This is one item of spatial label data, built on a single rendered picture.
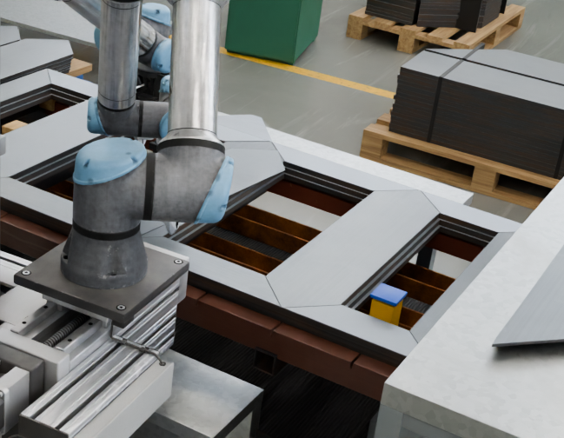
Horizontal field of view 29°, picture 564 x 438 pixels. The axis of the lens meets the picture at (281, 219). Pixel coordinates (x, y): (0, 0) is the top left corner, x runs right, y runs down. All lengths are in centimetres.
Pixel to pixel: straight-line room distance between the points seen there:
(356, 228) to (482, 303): 68
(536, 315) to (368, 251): 66
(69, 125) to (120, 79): 86
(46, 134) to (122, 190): 113
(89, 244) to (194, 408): 50
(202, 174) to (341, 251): 72
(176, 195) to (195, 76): 21
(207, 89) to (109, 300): 39
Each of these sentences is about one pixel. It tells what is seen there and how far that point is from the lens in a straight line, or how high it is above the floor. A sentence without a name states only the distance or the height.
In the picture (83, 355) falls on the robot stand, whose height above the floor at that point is 97.
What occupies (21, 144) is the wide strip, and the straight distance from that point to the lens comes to 285.
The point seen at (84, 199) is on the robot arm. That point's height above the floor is 119.
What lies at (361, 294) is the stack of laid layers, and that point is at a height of 84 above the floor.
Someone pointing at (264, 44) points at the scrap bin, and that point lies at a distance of 630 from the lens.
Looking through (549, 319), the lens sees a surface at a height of 107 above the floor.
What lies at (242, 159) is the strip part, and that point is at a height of 86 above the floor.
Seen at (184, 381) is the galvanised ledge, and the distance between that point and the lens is 228.
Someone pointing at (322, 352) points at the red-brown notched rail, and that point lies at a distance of 217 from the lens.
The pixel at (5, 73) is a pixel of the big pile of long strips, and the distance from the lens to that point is 335.
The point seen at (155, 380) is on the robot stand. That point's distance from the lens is 182.
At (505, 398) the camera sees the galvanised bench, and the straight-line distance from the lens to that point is 174.
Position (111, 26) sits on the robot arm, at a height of 139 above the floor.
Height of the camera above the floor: 201
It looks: 27 degrees down
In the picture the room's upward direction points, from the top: 8 degrees clockwise
